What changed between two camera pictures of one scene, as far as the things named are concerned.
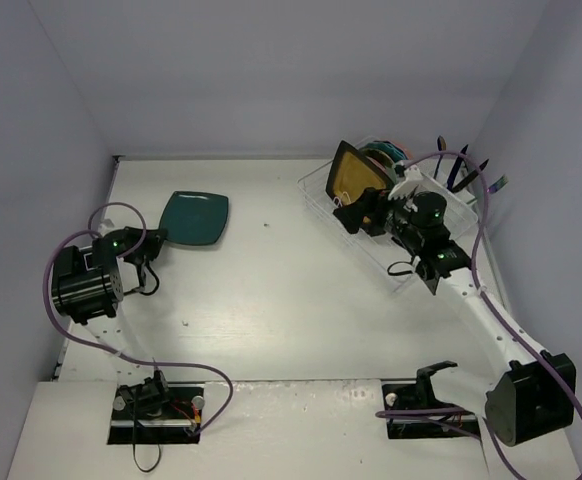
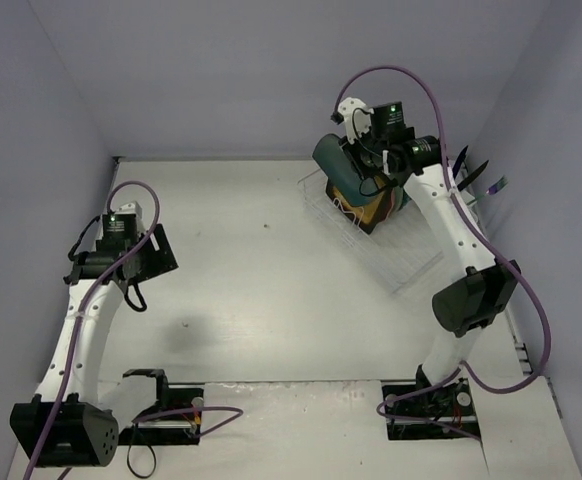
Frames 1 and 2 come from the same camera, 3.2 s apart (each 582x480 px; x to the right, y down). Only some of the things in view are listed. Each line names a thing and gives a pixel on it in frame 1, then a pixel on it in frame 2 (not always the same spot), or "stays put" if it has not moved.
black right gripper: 371,211 to 350,163
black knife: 469,178 stays put
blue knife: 455,169 stays put
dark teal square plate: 194,217 to 343,174
